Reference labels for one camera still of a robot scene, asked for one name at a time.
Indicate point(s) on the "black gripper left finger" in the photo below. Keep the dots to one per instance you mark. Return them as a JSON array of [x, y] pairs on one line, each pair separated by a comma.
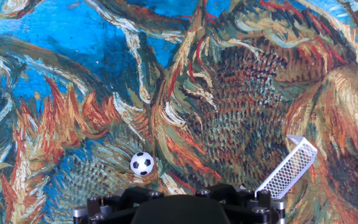
[[110, 207]]

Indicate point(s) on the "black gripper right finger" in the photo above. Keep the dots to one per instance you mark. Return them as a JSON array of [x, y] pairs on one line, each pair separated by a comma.
[[253, 207]]

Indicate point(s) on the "black white soccer ball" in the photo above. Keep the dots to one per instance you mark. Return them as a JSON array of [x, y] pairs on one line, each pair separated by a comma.
[[142, 163]]

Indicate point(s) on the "sunflower painting tablecloth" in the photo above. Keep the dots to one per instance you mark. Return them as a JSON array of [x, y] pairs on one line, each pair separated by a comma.
[[179, 77]]

